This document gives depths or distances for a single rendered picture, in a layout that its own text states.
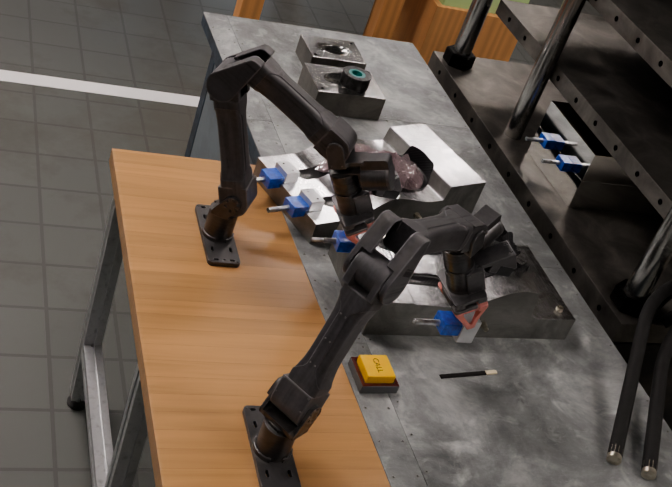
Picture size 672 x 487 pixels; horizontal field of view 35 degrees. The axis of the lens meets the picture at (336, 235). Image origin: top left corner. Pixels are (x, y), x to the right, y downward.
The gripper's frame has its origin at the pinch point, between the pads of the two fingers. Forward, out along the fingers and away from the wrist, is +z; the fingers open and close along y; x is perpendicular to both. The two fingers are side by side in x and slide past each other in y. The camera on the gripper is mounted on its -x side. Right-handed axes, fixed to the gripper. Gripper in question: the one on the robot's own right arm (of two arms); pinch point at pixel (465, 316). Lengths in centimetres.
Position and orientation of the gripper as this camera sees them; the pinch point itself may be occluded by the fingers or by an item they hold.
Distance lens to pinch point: 210.1
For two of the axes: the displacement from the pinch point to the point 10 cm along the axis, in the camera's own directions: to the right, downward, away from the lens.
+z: 1.5, 7.3, 6.7
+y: -2.9, -6.1, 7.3
